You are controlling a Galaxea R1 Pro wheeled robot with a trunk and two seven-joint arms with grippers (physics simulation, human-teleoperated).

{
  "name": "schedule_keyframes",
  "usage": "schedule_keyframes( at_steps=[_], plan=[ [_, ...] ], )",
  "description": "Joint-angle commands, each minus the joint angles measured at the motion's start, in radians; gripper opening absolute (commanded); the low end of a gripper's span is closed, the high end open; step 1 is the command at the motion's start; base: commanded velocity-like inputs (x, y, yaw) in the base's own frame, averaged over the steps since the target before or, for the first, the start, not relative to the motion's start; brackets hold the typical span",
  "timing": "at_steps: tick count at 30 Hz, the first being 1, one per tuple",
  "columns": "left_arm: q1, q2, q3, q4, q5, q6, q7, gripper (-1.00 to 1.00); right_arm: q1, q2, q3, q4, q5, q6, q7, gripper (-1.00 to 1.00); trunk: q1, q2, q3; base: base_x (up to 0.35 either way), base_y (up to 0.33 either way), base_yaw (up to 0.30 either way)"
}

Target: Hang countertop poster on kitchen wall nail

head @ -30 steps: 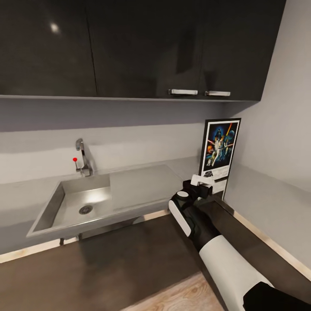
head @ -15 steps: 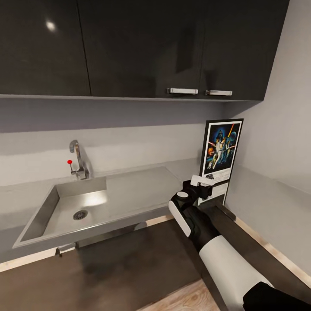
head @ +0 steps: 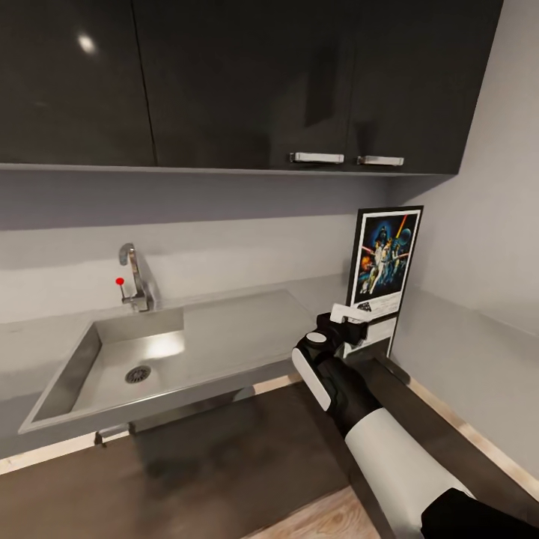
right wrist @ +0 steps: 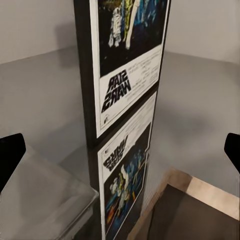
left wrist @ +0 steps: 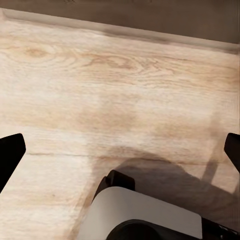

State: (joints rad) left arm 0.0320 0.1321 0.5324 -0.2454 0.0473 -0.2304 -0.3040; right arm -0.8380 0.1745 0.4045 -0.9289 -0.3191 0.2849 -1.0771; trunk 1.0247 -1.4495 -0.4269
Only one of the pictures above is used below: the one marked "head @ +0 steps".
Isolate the poster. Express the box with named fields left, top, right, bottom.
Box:
left=345, top=206, right=423, bottom=326

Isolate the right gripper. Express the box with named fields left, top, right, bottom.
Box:
left=317, top=314, right=369, bottom=346

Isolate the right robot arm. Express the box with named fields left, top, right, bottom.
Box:
left=292, top=304, right=539, bottom=539

